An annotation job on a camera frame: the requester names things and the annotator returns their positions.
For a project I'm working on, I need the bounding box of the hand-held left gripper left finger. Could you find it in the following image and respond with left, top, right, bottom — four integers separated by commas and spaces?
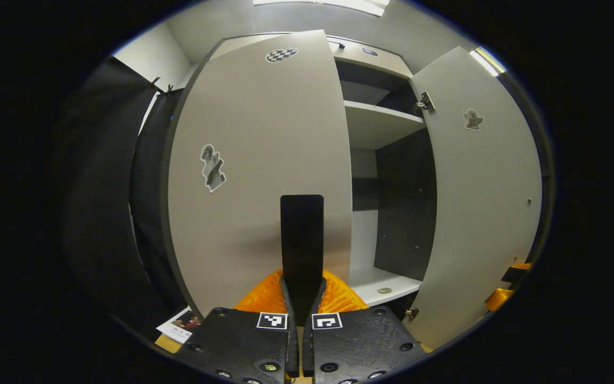
176, 269, 300, 384

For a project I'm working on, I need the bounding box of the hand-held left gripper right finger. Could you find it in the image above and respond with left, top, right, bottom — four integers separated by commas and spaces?
302, 269, 427, 384

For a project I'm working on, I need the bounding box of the grey cabinet door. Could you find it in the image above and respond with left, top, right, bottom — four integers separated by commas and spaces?
404, 46, 543, 350
160, 29, 354, 321

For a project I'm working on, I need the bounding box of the black door handle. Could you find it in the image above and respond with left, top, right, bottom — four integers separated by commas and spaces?
280, 195, 325, 327

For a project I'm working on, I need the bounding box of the grey double-door shoe cabinet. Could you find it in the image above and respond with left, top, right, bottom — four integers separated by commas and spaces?
160, 29, 543, 350

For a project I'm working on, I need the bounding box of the grey cabinet shelf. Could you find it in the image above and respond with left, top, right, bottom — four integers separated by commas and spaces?
343, 100, 426, 150
349, 266, 422, 307

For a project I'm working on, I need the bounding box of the printed leaflet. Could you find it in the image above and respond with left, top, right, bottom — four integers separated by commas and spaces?
156, 306, 204, 345

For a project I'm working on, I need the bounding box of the black backdrop cloth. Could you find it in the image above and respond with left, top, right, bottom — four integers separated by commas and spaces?
54, 56, 190, 331

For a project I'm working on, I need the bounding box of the small ceiling light panel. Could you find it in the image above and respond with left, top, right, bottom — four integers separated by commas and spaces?
470, 46, 506, 77

